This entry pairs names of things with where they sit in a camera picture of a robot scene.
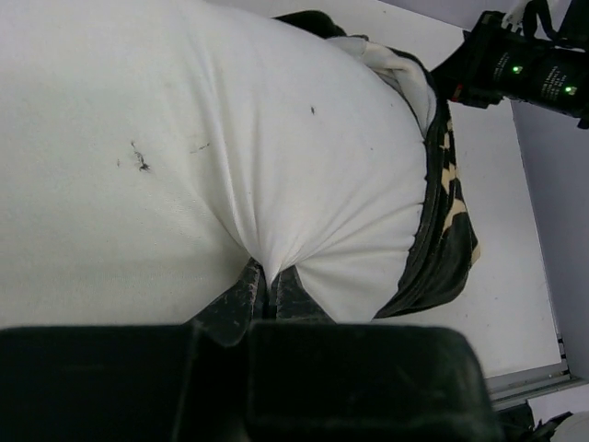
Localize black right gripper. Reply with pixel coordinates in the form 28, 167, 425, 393
432, 1, 588, 128

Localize white pillow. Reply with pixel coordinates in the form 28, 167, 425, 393
1, 1, 436, 327

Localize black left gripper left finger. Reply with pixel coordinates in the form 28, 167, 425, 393
1, 262, 265, 441

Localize black floral pillowcase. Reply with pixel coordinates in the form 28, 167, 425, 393
279, 10, 479, 319

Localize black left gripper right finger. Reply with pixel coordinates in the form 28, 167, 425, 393
246, 268, 503, 441

